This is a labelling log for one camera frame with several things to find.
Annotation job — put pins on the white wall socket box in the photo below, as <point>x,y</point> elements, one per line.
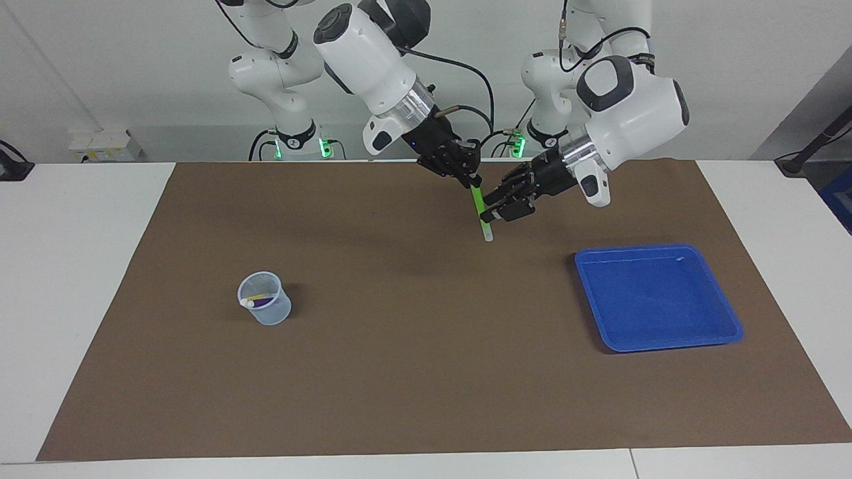
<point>103,145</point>

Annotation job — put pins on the black stand with pole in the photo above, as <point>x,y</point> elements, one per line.
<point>809,150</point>

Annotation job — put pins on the black clamp mount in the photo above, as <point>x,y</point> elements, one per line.
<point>13,169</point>

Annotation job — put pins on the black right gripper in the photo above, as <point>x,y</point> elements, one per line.
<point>436,143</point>

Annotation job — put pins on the blue box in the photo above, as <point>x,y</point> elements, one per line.
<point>840,199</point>

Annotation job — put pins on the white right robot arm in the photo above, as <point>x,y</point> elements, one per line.
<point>366,53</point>

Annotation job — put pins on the blue plastic tray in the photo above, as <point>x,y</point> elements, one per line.
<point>659,299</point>

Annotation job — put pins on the purple pen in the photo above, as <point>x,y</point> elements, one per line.
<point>264,302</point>

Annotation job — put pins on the brown table mat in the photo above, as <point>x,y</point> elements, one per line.
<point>426,372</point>

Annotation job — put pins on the green pen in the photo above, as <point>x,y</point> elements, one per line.
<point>480,213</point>

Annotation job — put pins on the translucent plastic cup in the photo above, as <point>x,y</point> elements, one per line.
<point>273,314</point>

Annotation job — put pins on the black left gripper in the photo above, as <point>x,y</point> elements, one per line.
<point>542,179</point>

